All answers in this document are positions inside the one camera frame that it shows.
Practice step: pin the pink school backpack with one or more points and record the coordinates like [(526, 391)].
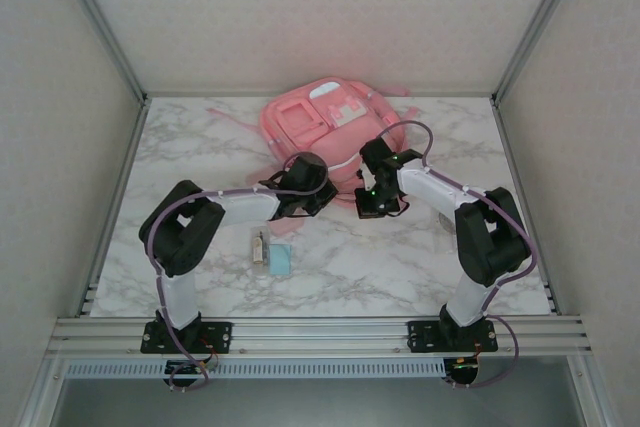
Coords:
[(345, 139)]

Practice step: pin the clear plastic geometry case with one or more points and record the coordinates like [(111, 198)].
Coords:
[(259, 247)]

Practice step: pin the light blue sticky pad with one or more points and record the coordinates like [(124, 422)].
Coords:
[(280, 259)]

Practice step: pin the clear plastic protractor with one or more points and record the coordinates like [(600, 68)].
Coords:
[(446, 219)]

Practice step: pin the clear plastic ruler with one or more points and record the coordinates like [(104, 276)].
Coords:
[(452, 239)]

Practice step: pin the black controller board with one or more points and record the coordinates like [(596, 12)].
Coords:
[(182, 369), (462, 369)]

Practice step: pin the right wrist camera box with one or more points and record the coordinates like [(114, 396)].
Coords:
[(369, 179)]

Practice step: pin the aluminium side rail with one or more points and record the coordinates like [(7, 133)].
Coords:
[(505, 147), (125, 172)]

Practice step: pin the aluminium cross rail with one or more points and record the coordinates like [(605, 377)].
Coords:
[(320, 337)]

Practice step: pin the aluminium frame post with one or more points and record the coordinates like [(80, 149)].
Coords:
[(542, 22), (100, 22)]

